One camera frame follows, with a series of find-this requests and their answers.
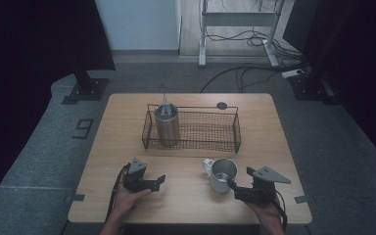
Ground black wire mesh basket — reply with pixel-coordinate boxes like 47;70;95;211
141;103;243;154

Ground white cup with steel interior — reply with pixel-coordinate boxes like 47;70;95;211
203;158;239;194

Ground black floor cables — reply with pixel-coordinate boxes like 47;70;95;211
199;24;309;94

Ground dark curtain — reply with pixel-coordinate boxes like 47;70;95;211
282;0;376;174
0;0;117;210

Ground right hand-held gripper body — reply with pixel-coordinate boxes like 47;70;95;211
234;165;292;206

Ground white metal desk frame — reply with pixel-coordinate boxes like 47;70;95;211
198;0;286;69

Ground steel tumbler with straw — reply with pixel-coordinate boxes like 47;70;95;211
153;92;180;147

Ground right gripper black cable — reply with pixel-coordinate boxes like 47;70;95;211
271;191;289;232

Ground person's right hand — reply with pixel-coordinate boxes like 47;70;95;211
244;195;286;227

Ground white power strip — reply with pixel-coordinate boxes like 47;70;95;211
280;68;306;79

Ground black tape floor numeral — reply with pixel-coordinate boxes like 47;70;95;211
71;118;95;140

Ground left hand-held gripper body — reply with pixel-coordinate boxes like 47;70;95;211
122;157;155;194

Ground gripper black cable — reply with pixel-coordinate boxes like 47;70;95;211
271;191;289;232
105;163;132;223

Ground person's left hand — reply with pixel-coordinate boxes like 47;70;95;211
112;183;153;220

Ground black stand with square base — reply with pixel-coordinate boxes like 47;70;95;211
61;69;111;106
288;58;342;106

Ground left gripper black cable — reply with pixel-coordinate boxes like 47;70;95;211
105;163;132;223

